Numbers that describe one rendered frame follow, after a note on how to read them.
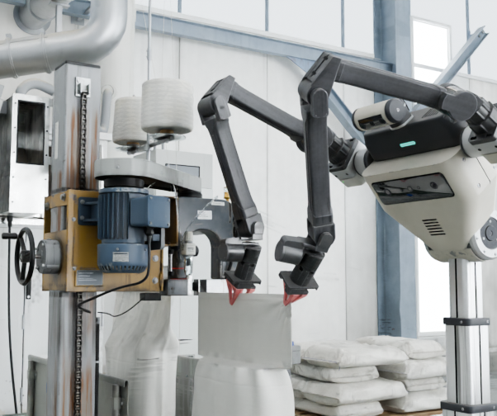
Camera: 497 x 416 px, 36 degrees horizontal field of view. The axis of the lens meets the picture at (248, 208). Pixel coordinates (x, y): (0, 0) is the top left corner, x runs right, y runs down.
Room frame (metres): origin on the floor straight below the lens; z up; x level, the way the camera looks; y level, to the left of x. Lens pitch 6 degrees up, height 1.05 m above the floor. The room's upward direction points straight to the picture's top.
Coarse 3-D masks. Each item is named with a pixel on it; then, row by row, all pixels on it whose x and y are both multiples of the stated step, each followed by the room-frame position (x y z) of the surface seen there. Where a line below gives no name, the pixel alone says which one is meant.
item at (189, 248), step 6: (186, 234) 2.49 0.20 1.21; (192, 234) 2.50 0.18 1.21; (186, 240) 2.49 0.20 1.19; (192, 240) 2.50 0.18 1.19; (180, 246) 2.51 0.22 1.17; (186, 246) 2.48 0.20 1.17; (192, 246) 2.49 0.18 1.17; (180, 252) 2.51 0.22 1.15; (186, 252) 2.48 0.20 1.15; (192, 252) 2.49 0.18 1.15; (180, 258) 2.51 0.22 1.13
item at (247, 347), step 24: (216, 312) 2.44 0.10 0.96; (240, 312) 2.31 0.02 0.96; (264, 312) 2.23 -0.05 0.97; (288, 312) 2.14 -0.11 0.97; (216, 336) 2.44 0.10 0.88; (240, 336) 2.31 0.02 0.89; (264, 336) 2.23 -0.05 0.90; (288, 336) 2.14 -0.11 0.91; (216, 360) 2.38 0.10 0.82; (240, 360) 2.31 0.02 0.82; (264, 360) 2.23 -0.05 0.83; (288, 360) 2.14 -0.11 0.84; (216, 384) 2.28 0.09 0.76; (240, 384) 2.19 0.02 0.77; (264, 384) 2.15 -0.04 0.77; (288, 384) 2.19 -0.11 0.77; (192, 408) 2.44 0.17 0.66; (216, 408) 2.27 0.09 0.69; (240, 408) 2.18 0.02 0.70; (264, 408) 2.15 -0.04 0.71; (288, 408) 2.19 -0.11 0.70
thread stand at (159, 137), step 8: (152, 136) 2.35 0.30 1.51; (160, 136) 2.35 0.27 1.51; (168, 136) 2.35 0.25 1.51; (176, 136) 2.35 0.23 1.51; (184, 136) 2.35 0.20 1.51; (128, 144) 2.57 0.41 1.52; (136, 144) 2.57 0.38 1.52; (144, 144) 2.47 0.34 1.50; (152, 144) 2.45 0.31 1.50; (128, 152) 2.61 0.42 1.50; (136, 152) 2.56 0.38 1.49; (144, 152) 2.64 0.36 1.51
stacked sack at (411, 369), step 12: (408, 360) 5.54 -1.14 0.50; (420, 360) 5.55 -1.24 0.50; (432, 360) 5.57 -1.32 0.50; (444, 360) 5.62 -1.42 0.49; (384, 372) 5.53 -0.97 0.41; (396, 372) 5.40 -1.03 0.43; (408, 372) 5.36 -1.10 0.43; (420, 372) 5.42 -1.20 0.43; (432, 372) 5.49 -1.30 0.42; (444, 372) 5.57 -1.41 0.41
